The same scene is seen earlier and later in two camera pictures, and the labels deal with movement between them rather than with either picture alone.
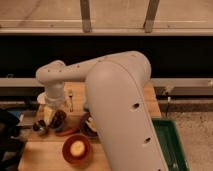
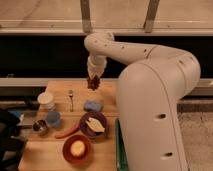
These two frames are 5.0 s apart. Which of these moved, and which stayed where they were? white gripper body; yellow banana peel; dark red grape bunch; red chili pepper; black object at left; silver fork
Moved: white gripper body; dark red grape bunch
Stayed: black object at left; yellow banana peel; red chili pepper; silver fork
